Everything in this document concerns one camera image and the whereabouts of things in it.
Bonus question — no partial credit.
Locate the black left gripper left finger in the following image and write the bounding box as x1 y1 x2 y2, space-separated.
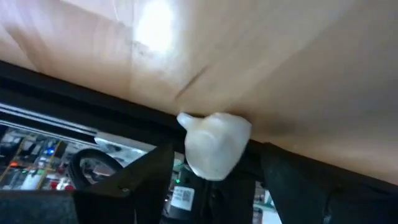
0 142 175 224

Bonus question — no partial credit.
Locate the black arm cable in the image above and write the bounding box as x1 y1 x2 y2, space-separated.
67 147 126 191

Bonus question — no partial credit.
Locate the large white garlic bulb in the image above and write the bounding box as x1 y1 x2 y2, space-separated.
176 111 252 182

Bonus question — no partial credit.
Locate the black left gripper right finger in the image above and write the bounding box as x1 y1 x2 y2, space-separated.
260 142 398 224

